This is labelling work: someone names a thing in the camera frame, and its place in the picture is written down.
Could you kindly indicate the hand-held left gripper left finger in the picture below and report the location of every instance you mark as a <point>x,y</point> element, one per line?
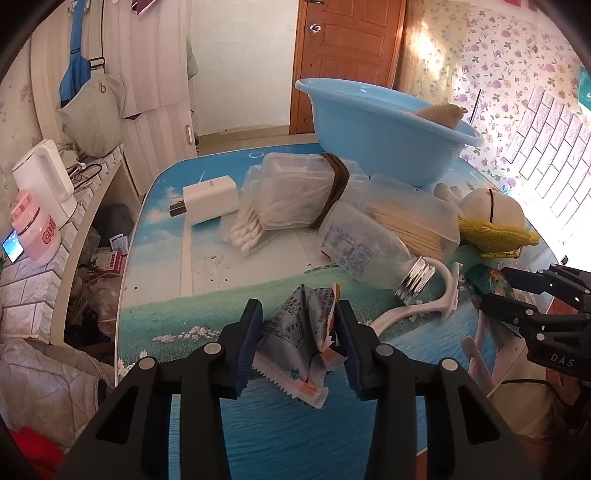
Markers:
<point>249,350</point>

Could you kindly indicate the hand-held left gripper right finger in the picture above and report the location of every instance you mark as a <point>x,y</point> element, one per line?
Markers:
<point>346,344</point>

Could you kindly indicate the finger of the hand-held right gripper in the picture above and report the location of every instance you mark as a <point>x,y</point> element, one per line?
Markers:
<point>554,284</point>
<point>517,314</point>

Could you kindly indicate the grey snack packet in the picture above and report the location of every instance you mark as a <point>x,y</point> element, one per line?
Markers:
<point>295,323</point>

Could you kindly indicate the white plush rabbit toy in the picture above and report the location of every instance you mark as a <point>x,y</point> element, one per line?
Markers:
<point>489,203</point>

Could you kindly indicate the clear toothpick box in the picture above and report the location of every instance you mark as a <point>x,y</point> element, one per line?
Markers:
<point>415,217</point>

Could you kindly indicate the clear cotton swab box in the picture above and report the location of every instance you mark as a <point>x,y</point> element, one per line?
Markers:
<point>291,194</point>

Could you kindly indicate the white plug charger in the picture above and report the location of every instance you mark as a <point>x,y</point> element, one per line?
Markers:
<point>207,196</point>

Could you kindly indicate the light blue plastic basin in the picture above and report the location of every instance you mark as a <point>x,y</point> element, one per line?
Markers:
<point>369,134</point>

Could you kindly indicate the landscape printed desktop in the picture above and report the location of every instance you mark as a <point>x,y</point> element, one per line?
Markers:
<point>152,286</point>

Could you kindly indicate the green printed packet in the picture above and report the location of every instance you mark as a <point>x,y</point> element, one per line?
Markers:
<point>485,279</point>

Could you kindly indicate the white plastic hook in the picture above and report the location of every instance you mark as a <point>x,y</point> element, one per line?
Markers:
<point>406,314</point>

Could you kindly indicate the clear bottle with metal cap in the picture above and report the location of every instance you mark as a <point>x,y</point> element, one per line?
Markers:
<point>355,244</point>

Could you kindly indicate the bunch of loose cotton swabs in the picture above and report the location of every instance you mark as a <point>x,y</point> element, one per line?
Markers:
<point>242,233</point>

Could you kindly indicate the brown rubber band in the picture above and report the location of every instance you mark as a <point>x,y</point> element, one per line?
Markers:
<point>334,184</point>

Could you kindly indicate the crumpled plastic bags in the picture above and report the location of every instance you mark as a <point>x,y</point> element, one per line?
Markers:
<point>94,307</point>

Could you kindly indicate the small red box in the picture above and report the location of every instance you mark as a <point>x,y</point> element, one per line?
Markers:
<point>111,261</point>

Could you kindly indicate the dark grey bag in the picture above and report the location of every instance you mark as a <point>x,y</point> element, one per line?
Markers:
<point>113,219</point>

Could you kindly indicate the thin black rod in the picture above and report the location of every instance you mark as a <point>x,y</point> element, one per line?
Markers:
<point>476,106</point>

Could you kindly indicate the beige plush toy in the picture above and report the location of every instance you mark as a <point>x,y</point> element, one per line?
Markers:
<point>441,115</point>

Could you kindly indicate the grey quilted blanket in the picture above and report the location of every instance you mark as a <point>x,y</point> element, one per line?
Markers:
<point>41,383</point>

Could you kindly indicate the brick pattern side shelf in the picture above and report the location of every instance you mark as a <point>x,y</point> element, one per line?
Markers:
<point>27,295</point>

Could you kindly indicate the red cloth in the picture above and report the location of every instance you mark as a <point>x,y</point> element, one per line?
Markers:
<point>37,454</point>

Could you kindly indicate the pink jar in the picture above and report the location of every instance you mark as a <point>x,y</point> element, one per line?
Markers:
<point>37,230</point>

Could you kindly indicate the smartphone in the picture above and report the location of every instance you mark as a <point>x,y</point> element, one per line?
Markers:
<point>12,247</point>

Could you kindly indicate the white electric kettle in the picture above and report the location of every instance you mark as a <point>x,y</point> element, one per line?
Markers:
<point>41,175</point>

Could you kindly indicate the beige tote bag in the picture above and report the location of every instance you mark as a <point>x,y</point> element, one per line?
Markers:
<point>92,120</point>

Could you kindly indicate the pale green hanging cloth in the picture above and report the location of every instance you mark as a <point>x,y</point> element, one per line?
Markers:
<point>193,62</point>

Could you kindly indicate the brown wooden door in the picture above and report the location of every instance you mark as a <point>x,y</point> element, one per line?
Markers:
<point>351,46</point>

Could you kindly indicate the white wardrobe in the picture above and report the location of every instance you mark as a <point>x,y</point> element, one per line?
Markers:
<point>147,69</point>

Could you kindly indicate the silver door knob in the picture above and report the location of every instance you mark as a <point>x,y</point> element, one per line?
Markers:
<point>316,28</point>

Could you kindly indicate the blue apron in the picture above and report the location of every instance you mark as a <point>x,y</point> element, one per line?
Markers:
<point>81,41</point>

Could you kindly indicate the purple towel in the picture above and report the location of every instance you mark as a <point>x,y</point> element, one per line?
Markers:
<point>142,5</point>

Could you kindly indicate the teal wall card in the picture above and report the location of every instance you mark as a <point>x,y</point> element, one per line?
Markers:
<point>585,90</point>

